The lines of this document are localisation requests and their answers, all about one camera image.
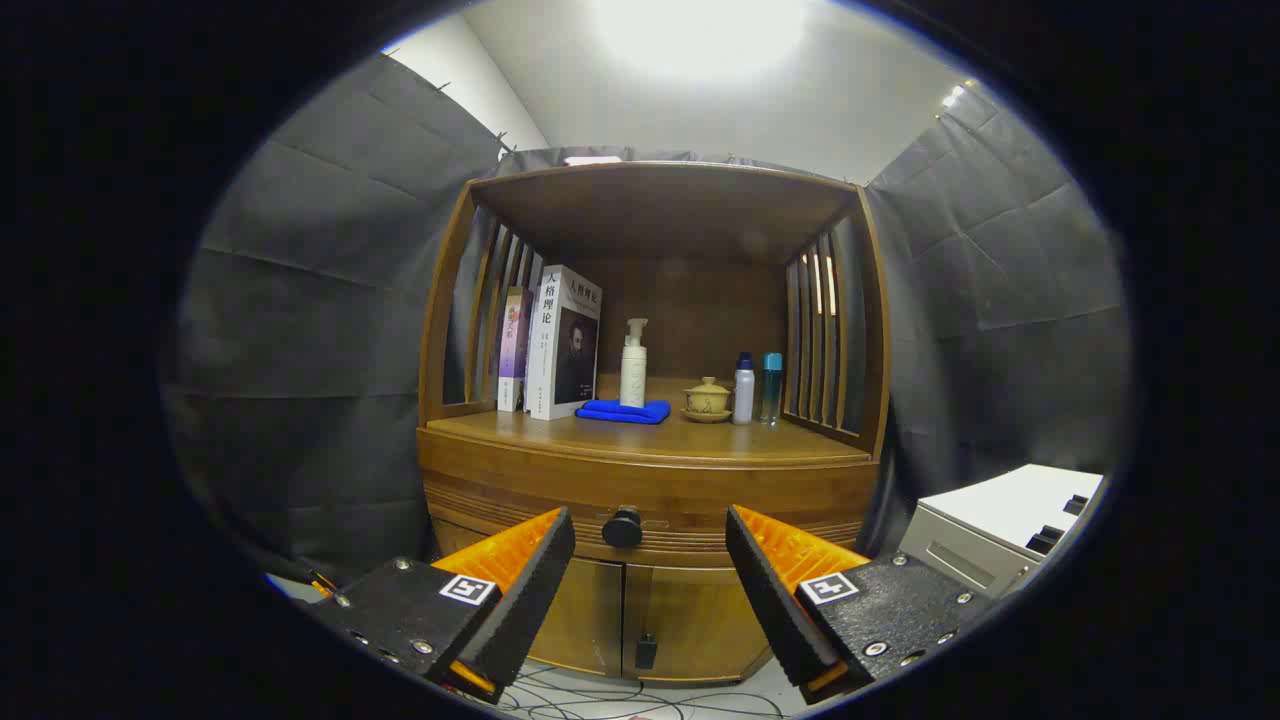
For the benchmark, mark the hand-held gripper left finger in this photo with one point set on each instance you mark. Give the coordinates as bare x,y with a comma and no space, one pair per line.
530,600

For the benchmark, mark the white pump bottle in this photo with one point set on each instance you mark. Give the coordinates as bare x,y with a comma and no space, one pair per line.
633,375

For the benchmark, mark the black backdrop cloth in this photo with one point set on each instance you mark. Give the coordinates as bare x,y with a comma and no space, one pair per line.
300,330

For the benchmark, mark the thin purple book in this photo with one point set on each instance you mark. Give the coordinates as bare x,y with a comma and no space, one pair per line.
514,350

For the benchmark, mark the wooden countertop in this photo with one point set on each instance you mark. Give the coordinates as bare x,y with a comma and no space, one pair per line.
700,440

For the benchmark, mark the white bottle with blue cap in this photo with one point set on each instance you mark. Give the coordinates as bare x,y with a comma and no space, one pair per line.
744,395

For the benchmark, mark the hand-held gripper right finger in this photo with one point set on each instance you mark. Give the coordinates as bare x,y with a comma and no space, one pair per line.
775,600

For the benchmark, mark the thick white book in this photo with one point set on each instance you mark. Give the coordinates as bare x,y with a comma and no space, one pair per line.
560,350

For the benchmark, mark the wooden cabinet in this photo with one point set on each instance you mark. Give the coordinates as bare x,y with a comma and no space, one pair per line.
650,220

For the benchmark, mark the wooden cabinet door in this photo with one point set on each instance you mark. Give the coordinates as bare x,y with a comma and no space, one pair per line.
590,620
690,620

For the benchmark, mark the orange black tool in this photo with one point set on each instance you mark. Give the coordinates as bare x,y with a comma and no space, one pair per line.
322,582

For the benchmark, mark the small black door latch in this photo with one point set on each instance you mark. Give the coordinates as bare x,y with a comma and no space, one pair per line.
646,652

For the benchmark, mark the yellow lidded tea cup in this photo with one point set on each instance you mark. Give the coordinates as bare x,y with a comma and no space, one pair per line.
707,400

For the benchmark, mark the folded blue cloth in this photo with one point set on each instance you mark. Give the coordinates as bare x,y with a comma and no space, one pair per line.
610,411

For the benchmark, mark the clear teal bottle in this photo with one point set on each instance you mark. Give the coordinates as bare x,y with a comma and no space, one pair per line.
771,385

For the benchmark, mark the white grey box unit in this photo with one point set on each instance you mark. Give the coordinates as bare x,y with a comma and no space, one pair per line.
1000,505

